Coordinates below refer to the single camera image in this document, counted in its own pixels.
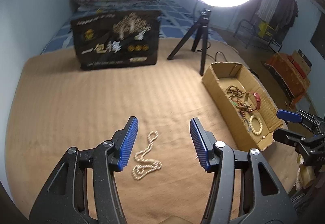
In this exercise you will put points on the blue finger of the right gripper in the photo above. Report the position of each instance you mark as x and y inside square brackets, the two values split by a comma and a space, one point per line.
[292, 137]
[289, 116]

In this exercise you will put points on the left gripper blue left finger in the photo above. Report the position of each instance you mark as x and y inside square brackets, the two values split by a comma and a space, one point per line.
[63, 198]

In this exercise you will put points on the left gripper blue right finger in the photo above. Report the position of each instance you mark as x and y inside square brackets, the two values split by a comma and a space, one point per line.
[263, 198]

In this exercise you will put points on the red strap wristwatch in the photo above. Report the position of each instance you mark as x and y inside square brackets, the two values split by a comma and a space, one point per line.
[252, 102]

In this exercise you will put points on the brown wooden bead mala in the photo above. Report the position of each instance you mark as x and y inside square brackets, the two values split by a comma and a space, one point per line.
[236, 96]

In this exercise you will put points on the right gloved hand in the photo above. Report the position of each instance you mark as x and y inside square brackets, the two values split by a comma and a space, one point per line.
[306, 176]

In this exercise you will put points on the orange covered box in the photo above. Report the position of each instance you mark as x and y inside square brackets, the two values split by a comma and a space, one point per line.
[295, 84]

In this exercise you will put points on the cardboard box tray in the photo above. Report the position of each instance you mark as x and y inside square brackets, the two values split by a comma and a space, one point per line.
[247, 132]

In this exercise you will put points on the window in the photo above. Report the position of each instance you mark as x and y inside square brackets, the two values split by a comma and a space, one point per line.
[318, 38]

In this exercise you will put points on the black clothes rack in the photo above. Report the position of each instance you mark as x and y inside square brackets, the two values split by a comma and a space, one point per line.
[247, 32]

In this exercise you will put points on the yellow crate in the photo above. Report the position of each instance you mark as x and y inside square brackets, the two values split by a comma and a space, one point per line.
[265, 30]

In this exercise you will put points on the dark hanging clothes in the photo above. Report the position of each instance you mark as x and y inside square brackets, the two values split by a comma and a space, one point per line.
[284, 15]

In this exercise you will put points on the black snack bag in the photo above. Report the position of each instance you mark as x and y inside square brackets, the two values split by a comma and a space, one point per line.
[117, 39]

